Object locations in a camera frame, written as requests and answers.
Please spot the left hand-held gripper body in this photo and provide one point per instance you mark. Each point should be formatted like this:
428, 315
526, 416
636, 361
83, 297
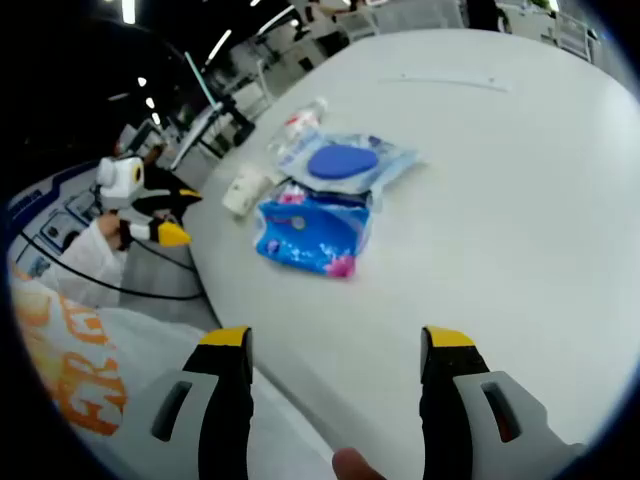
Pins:
120, 177

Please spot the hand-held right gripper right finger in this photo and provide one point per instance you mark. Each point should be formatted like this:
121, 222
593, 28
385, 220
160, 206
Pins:
450, 400

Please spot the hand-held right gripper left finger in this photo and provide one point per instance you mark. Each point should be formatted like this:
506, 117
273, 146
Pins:
220, 400

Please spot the blue floral refill pouch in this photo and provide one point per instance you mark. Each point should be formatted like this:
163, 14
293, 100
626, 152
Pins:
310, 240

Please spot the wet wipes pack blue lid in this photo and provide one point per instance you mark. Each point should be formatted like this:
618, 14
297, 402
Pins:
340, 161

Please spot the person's left hand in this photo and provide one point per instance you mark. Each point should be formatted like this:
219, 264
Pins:
109, 223

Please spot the person's right hand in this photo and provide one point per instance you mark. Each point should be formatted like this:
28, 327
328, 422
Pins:
352, 466

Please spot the blue white display panel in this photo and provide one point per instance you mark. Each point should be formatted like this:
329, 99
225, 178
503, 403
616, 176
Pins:
50, 215

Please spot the white shirt with orange print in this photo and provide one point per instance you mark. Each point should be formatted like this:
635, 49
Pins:
75, 360

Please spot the white table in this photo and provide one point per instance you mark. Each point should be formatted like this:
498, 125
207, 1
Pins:
500, 225

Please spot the white flat strip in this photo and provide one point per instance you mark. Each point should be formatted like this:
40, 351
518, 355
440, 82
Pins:
450, 82

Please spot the white mesh chair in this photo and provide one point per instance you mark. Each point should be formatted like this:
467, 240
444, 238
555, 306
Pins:
575, 37

